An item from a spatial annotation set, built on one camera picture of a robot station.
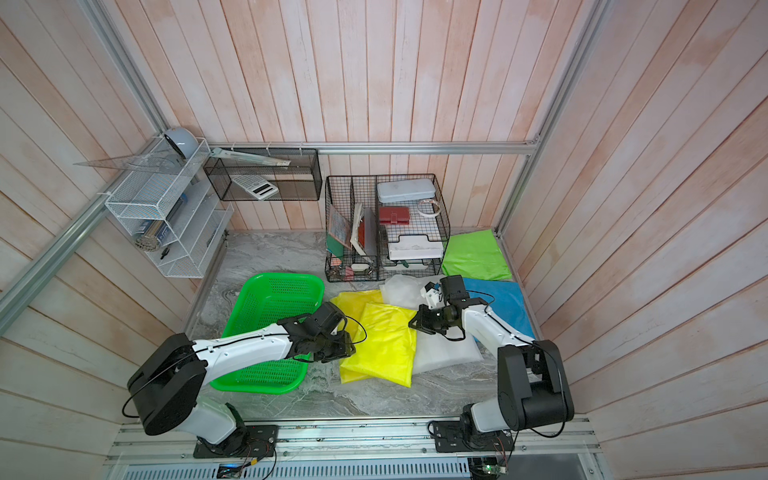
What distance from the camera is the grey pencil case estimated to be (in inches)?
40.3

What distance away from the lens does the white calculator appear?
38.1 inches

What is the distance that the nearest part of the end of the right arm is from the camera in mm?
673

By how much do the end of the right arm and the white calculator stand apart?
2.03 ft
